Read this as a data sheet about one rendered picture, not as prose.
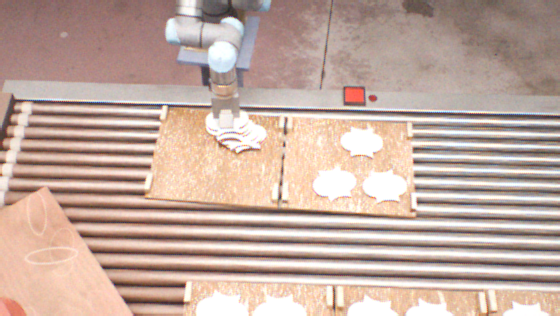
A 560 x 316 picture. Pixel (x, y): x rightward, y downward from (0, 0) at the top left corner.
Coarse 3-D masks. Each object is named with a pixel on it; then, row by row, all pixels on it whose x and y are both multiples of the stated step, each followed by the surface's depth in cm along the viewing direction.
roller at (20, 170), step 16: (16, 176) 198; (32, 176) 198; (48, 176) 198; (64, 176) 197; (80, 176) 197; (96, 176) 197; (112, 176) 197; (128, 176) 197; (144, 176) 197; (416, 176) 198; (432, 176) 199; (528, 192) 199; (544, 192) 198
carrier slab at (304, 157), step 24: (312, 120) 207; (336, 120) 208; (288, 144) 202; (312, 144) 202; (336, 144) 202; (384, 144) 203; (408, 144) 203; (288, 168) 197; (312, 168) 197; (360, 168) 197; (384, 168) 197; (408, 168) 198; (288, 192) 192; (312, 192) 192; (360, 192) 193; (408, 192) 193; (408, 216) 189
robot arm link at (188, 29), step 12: (180, 0) 178; (192, 0) 178; (180, 12) 178; (192, 12) 178; (168, 24) 180; (180, 24) 179; (192, 24) 179; (168, 36) 180; (180, 36) 180; (192, 36) 179
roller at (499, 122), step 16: (16, 112) 211; (32, 112) 211; (48, 112) 211; (64, 112) 211; (80, 112) 211; (96, 112) 211; (112, 112) 211; (128, 112) 211; (144, 112) 211; (160, 112) 211; (256, 112) 211; (272, 112) 211; (288, 112) 211; (304, 112) 211; (320, 112) 212; (336, 112) 212; (352, 112) 212; (496, 128) 212; (512, 128) 212; (528, 128) 212; (544, 128) 211
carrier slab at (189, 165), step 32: (160, 128) 205; (192, 128) 205; (160, 160) 198; (192, 160) 198; (224, 160) 198; (256, 160) 198; (160, 192) 191; (192, 192) 192; (224, 192) 192; (256, 192) 192
